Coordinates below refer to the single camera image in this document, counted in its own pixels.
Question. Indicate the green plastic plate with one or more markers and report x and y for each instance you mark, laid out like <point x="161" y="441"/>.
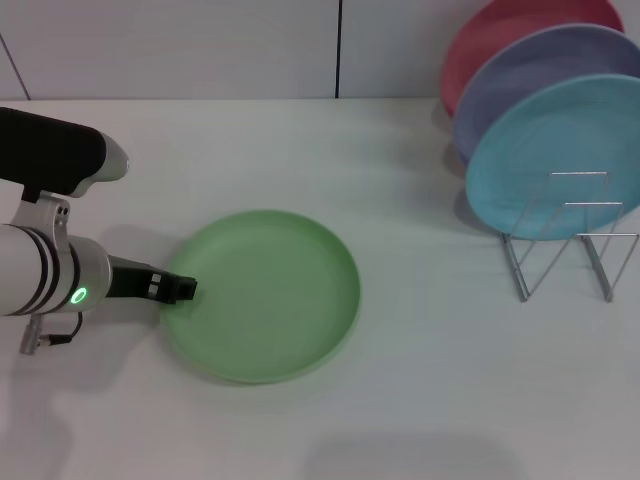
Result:
<point x="265" y="295"/>

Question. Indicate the purple plastic plate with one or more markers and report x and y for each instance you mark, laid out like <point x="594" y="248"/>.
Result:
<point x="525" y="75"/>

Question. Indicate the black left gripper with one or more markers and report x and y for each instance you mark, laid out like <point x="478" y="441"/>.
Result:
<point x="131" y="280"/>

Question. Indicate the red plastic plate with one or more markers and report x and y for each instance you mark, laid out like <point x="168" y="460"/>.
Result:
<point x="480" y="45"/>

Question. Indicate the blue plastic plate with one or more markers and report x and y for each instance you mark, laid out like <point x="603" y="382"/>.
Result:
<point x="540" y="145"/>

